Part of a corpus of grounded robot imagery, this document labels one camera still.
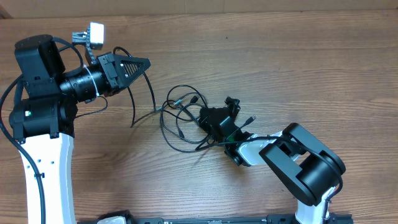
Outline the black usb cable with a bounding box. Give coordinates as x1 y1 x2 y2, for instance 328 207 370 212
166 91 215 146
112 46 187 129

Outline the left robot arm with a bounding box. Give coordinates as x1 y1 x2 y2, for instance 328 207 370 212
6 34 150 223

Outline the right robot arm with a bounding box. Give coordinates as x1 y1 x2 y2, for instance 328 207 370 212
198 108 346 223

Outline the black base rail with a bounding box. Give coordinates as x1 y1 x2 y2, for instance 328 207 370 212
77 210 354 224

